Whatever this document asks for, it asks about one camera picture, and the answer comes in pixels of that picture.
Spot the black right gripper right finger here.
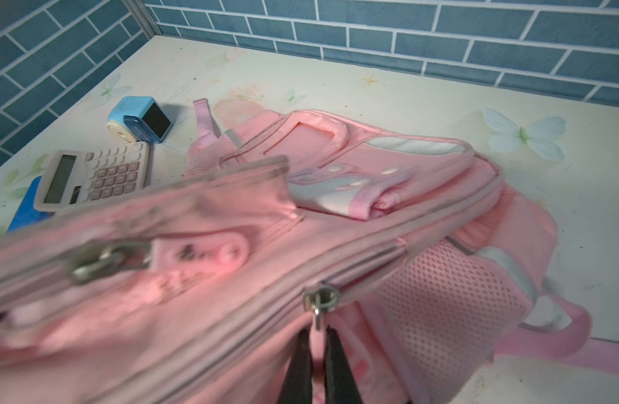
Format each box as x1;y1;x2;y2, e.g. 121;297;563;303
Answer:
324;327;363;404

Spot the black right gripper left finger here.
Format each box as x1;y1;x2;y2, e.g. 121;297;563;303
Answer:
277;328;313;404

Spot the pink school backpack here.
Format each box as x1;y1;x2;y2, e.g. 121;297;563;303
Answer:
0;99;619;403

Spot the blue pencil sharpener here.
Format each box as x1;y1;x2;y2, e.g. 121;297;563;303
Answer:
106;96;173;144

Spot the blue pencil case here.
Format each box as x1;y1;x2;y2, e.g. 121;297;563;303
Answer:
7;176;54;232

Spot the white pink calculator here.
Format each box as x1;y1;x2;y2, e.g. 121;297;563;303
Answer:
34;141;151;214

